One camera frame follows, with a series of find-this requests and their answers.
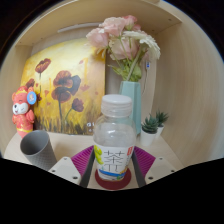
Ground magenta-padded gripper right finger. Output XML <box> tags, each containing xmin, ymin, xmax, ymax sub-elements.
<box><xmin>130</xmin><ymin>145</ymin><xmax>177</xmax><ymax>188</ymax></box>

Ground white light bar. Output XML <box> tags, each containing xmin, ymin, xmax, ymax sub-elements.
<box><xmin>57</xmin><ymin>22</ymin><xmax>103</xmax><ymax>34</ymax></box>

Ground red plush toy figure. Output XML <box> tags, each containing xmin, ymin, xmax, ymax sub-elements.
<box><xmin>11</xmin><ymin>85</ymin><xmax>38</xmax><ymax>139</ymax></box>

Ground yellow poppy flower painting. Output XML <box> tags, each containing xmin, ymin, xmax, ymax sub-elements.
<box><xmin>20</xmin><ymin>37</ymin><xmax>107</xmax><ymax>136</ymax></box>

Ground grey mug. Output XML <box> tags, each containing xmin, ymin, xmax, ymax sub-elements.
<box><xmin>19</xmin><ymin>129</ymin><xmax>58</xmax><ymax>172</ymax></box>

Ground pink and white flower bouquet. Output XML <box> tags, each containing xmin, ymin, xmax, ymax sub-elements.
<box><xmin>85</xmin><ymin>14</ymin><xmax>162</xmax><ymax>83</ymax></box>

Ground flat round red coaster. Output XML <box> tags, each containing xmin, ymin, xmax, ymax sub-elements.
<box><xmin>94</xmin><ymin>166</ymin><xmax>132</xmax><ymax>191</ymax></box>

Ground light wood shelf board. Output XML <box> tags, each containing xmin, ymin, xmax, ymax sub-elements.
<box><xmin>14</xmin><ymin>0</ymin><xmax>183</xmax><ymax>47</ymax></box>

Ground pale teal vase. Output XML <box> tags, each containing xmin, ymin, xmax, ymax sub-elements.
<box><xmin>119</xmin><ymin>80</ymin><xmax>143</xmax><ymax>135</ymax></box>

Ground clear plastic drink bottle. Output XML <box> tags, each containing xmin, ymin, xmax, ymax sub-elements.
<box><xmin>92</xmin><ymin>94</ymin><xmax>138</xmax><ymax>182</ymax></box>

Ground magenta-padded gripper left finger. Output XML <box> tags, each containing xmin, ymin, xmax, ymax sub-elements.
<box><xmin>48</xmin><ymin>145</ymin><xmax>98</xmax><ymax>189</ymax></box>

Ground small potted succulent plant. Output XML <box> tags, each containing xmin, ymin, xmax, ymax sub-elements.
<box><xmin>139</xmin><ymin>115</ymin><xmax>160</xmax><ymax>148</ymax></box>
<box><xmin>154</xmin><ymin>110</ymin><xmax>170</xmax><ymax>137</ymax></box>

